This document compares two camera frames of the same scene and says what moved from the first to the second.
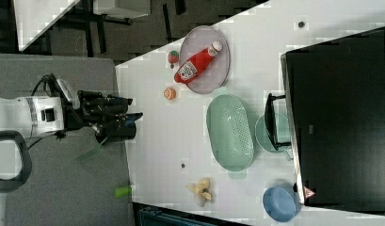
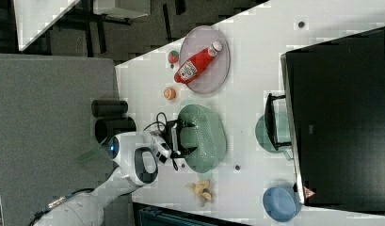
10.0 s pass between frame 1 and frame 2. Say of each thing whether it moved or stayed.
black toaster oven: stayed
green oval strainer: moved
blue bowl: stayed
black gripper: moved
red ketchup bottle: stayed
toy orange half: stayed
